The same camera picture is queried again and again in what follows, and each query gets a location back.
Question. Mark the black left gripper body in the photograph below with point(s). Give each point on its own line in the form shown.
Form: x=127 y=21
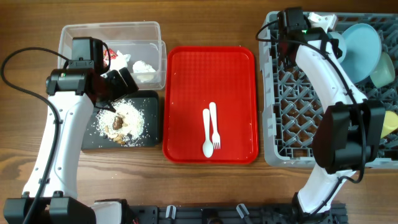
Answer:
x=115 y=88

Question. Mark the white napkin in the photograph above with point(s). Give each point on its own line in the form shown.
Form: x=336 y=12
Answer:
x=143 y=72

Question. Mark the rice and food scraps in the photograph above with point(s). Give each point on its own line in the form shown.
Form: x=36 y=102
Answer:
x=124 y=127

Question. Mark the white plastic spoon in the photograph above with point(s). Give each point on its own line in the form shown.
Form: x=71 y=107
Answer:
x=207 y=145

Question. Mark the white plastic fork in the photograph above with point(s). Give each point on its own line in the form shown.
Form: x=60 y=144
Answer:
x=215 y=136

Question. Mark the light blue plate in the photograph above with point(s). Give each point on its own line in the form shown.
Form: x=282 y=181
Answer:
x=363 y=51

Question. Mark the mint green bowl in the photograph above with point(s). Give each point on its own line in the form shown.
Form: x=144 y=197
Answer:
x=384 y=72

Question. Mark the yellow plastic cup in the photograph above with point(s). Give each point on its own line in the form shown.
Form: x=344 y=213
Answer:
x=390 y=123

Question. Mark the light blue bowl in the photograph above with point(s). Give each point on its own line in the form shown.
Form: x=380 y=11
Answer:
x=338 y=45

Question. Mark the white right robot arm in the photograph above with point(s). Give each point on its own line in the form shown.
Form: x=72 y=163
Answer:
x=349 y=133

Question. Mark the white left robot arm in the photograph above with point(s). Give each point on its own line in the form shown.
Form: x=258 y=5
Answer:
x=50 y=195

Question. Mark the black food waste tray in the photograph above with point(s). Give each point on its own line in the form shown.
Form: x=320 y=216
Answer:
x=147 y=100

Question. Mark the clear plastic waste bin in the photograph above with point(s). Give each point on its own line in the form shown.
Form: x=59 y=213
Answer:
x=142 y=40

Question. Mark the grey dishwasher rack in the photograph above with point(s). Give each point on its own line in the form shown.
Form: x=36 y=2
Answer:
x=292 y=110

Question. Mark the crumpled white tissue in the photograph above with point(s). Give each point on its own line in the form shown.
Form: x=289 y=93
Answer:
x=120 y=62

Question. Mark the red snack wrapper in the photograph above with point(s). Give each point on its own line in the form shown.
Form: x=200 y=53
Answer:
x=109 y=55

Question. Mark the red serving tray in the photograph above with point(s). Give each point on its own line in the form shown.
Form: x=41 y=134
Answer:
x=197 y=76

